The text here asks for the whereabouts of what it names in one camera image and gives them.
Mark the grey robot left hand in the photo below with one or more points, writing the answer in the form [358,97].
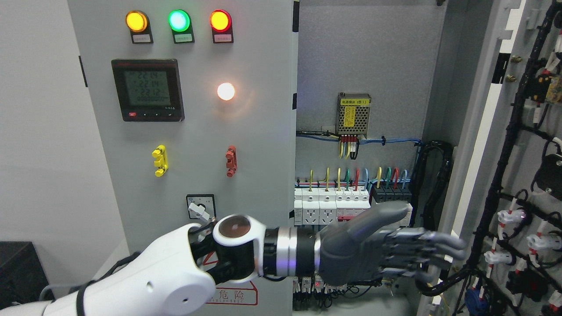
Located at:
[365,248]

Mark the grey cabinet door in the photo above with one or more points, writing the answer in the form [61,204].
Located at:
[483,50]
[259,121]

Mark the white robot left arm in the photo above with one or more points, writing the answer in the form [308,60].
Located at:
[176,275]

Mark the red indicator light left door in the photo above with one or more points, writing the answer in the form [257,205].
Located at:
[221,26]

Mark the green indicator light left door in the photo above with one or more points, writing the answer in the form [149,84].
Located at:
[181,26]

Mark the yellow indicator light left door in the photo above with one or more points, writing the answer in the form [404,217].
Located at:
[139,27]

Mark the relay row with red LEDs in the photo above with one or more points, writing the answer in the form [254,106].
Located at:
[315,285]

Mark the black surge protector block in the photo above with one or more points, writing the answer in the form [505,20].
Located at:
[383,194]

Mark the white socket breaker row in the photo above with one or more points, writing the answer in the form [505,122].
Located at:
[318,206]

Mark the red electric hazard sign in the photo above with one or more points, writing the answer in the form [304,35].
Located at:
[235,294]

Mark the metal mesh power supply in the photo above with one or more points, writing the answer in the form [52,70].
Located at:
[353,111]

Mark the red terminal connector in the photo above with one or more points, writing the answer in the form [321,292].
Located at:
[231,161]

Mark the white indicator light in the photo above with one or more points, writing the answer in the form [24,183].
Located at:
[226,91]

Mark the yellow terminal connector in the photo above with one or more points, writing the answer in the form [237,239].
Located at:
[160,160]

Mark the black digital power meter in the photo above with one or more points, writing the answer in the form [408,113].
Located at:
[149,90]

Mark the white rotary selector switch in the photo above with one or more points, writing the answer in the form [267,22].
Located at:
[201,207]

